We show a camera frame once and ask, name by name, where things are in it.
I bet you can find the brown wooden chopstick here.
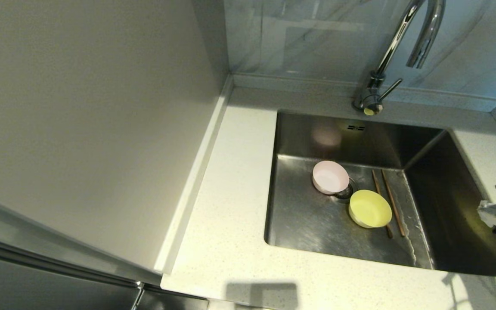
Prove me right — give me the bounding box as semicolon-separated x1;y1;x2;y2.
372;170;394;239
381;170;406;237

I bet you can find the yellow plastic bowl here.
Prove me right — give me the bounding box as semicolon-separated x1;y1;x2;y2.
348;189;393;229

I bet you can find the pink plastic bowl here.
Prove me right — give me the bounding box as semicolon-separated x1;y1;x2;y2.
312;160;350;195

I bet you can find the stainless steel sink basin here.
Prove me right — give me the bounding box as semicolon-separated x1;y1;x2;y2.
263;110;496;279

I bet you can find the round metal drain strainer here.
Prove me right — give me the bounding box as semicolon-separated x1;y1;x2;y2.
331;177;358;203

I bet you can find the chrome gooseneck faucet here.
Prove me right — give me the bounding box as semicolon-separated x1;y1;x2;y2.
351;0;446;116

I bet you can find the dark grey cabinet front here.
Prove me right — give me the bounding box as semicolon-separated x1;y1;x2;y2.
0;189;209;310

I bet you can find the metal cabinet handle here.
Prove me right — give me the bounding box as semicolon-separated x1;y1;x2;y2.
130;282;146;310

